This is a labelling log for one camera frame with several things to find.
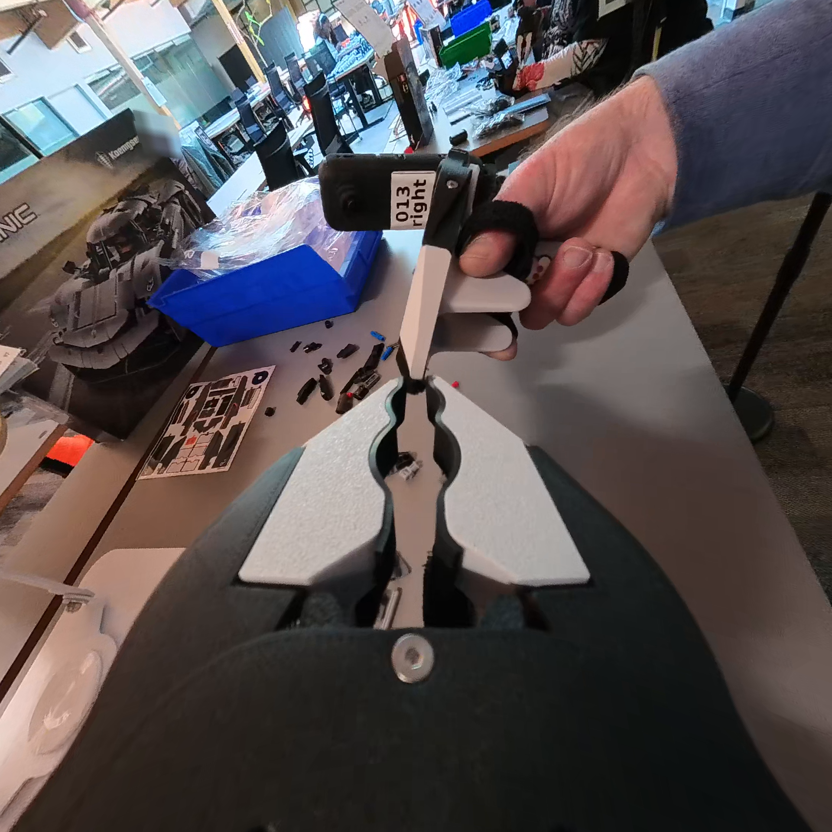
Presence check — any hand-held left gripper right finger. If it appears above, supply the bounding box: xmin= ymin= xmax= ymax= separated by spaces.
xmin=431 ymin=376 xmax=592 ymax=625

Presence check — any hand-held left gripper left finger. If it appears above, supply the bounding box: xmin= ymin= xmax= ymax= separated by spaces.
xmin=238 ymin=379 xmax=405 ymax=625

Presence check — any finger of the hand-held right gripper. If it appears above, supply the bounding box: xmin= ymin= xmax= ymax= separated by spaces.
xmin=397 ymin=246 xmax=452 ymax=381

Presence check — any person's right forearm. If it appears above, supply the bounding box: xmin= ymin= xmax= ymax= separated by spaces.
xmin=634 ymin=0 xmax=832 ymax=230

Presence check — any lego sticker sheet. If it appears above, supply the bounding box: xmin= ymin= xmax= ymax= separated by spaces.
xmin=138 ymin=365 xmax=277 ymax=481

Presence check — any black lego set box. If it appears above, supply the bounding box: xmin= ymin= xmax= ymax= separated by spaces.
xmin=0 ymin=107 xmax=218 ymax=444

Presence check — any person's right hand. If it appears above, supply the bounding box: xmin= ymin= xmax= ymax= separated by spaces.
xmin=483 ymin=75 xmax=681 ymax=363

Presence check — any black office chair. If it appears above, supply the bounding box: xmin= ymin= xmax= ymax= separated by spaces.
xmin=250 ymin=120 xmax=308 ymax=192
xmin=302 ymin=70 xmax=353 ymax=157

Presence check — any pile of clear plastic bags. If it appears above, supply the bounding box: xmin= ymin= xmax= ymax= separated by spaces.
xmin=156 ymin=179 xmax=381 ymax=280

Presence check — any black upright box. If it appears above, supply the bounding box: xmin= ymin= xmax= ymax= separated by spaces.
xmin=383 ymin=36 xmax=435 ymax=147

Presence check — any blue plastic bin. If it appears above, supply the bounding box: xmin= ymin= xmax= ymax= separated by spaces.
xmin=148 ymin=227 xmax=384 ymax=348

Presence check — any green plastic bin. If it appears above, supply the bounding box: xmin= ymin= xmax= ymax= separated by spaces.
xmin=439 ymin=19 xmax=494 ymax=67

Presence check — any orange plastic object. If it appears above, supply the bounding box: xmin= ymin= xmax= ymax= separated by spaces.
xmin=44 ymin=434 xmax=97 ymax=470

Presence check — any black pole stand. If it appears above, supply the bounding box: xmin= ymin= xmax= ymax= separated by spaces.
xmin=725 ymin=192 xmax=832 ymax=443

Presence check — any white book stand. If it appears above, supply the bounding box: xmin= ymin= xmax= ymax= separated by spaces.
xmin=0 ymin=547 xmax=191 ymax=771

